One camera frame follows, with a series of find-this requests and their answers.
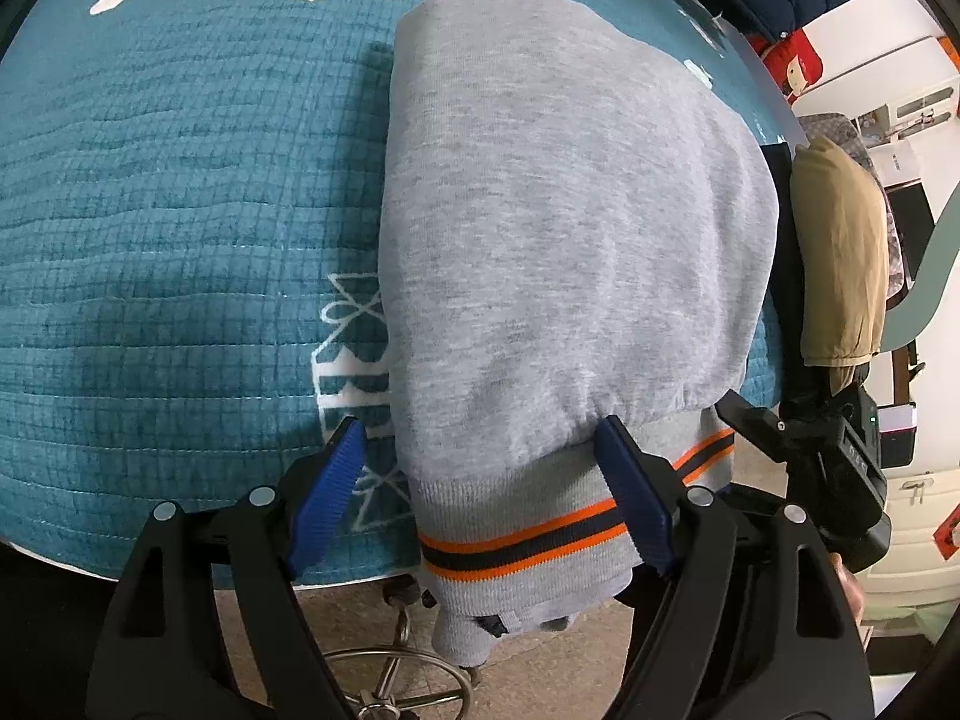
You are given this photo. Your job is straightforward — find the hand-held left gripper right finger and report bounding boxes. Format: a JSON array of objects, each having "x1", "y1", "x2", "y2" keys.
[{"x1": 596, "y1": 415, "x2": 875, "y2": 720}]

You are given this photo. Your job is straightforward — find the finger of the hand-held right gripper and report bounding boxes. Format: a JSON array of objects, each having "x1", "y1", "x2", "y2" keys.
[
  {"x1": 780, "y1": 364, "x2": 839, "y2": 425},
  {"x1": 716, "y1": 388, "x2": 800, "y2": 466}
]

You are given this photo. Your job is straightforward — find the person's right hand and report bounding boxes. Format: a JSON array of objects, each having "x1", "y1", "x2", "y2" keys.
[{"x1": 831, "y1": 551, "x2": 871, "y2": 627}]

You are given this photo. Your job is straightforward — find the mint green bed frame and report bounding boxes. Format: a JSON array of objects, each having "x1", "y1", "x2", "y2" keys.
[{"x1": 874, "y1": 184, "x2": 960, "y2": 355}]

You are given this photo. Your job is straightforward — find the folded tan pants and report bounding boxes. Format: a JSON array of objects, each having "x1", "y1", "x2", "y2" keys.
[{"x1": 791, "y1": 136, "x2": 890, "y2": 368}]

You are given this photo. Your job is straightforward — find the teal quilted bed blanket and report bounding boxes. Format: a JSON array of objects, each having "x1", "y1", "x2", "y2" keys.
[{"x1": 0, "y1": 0, "x2": 796, "y2": 590}]

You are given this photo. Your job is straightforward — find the grey zip jacket navy sleeves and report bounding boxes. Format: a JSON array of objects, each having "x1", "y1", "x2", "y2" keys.
[{"x1": 377, "y1": 0, "x2": 781, "y2": 672}]

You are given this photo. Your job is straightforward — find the metal swivel chair base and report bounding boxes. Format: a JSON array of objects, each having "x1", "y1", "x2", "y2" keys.
[{"x1": 319, "y1": 576, "x2": 488, "y2": 720}]

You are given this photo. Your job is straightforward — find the pink patterned covered table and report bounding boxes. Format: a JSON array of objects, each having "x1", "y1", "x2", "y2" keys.
[{"x1": 799, "y1": 112, "x2": 912, "y2": 308}]

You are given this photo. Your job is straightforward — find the red cartoon cat bag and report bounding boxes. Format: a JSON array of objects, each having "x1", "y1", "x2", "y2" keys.
[{"x1": 754, "y1": 28, "x2": 826, "y2": 106}]

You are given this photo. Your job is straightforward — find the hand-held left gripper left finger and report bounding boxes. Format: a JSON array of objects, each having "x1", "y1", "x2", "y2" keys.
[{"x1": 84, "y1": 416, "x2": 367, "y2": 720}]

